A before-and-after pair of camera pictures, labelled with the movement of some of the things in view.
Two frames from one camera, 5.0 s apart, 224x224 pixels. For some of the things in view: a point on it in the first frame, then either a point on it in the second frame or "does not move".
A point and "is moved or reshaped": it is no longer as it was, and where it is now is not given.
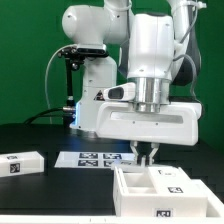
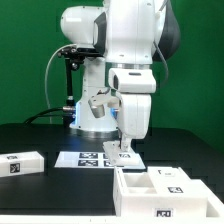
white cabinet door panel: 130,166 is moved or reshaped
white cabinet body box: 135,195 does not move
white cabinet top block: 21,163 does not move
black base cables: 67,112 does not move
